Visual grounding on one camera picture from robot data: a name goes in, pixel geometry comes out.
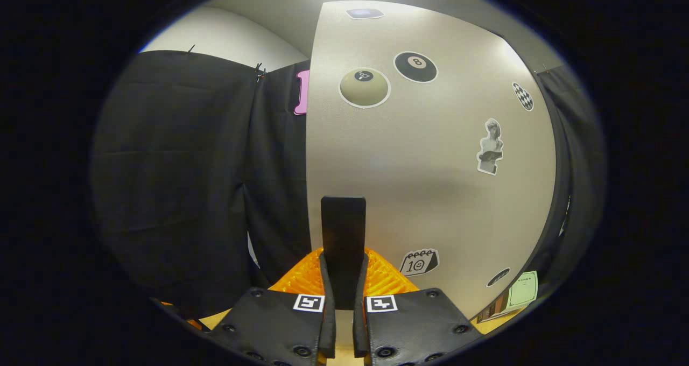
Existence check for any black cabinet door handle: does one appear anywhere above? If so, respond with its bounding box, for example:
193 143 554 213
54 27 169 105
321 196 367 310

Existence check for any pale green book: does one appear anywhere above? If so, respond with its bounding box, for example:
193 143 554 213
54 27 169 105
508 271 539 308

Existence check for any brown book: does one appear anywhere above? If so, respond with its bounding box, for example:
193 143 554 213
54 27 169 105
476 292 510 324

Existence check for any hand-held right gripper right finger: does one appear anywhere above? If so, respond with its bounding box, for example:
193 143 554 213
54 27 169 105
353 249 483 366

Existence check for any beige cabinet door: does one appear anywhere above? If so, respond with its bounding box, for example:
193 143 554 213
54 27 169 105
305 0 558 319

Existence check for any black backdrop cloth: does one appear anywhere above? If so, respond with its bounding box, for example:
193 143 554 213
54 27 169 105
90 50 607 319

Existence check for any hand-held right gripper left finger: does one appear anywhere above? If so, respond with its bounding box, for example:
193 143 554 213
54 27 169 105
207 248 337 366

